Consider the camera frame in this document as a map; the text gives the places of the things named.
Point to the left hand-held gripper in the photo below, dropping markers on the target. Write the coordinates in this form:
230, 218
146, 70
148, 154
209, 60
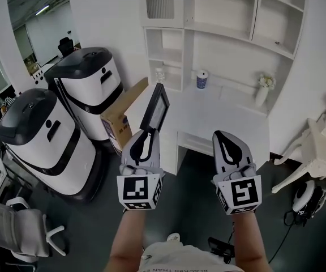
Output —
140, 191

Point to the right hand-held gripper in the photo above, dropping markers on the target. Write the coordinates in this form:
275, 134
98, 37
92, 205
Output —
242, 193

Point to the black picture frame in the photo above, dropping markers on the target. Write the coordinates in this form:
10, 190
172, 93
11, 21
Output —
156, 108

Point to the white shelf unit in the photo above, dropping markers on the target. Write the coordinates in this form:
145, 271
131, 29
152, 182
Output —
222, 16

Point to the person's right forearm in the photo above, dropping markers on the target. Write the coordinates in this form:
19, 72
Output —
248, 242

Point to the person's left forearm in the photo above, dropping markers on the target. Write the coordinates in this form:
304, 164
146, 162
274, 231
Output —
126, 242

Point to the person's white shoe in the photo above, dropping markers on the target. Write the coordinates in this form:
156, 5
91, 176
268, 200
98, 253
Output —
173, 237

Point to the black device on floor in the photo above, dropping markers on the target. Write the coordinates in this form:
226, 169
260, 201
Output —
221, 246

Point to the spare hand-held gripper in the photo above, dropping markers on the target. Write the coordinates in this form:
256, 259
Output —
304, 194

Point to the person's white shirt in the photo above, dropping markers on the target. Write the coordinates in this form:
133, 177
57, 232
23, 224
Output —
180, 258

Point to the brown cardboard box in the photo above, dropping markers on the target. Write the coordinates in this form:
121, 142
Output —
120, 115

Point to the white ornate side table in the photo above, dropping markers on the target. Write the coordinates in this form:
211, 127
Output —
318, 152

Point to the white desk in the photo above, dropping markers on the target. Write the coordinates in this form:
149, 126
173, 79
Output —
208, 112

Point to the white vase with flowers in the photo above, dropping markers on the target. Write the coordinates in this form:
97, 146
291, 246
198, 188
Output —
262, 95

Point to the white and black service robot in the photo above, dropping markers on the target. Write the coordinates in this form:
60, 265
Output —
49, 146
95, 78

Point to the small white figurine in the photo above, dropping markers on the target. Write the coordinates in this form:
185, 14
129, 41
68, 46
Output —
159, 74

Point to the blue patterned white canister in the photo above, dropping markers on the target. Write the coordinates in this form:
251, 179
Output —
202, 79

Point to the white office chair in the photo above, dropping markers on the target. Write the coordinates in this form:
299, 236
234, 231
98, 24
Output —
16, 228

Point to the black office chair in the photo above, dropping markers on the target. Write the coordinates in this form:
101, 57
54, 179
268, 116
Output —
66, 47

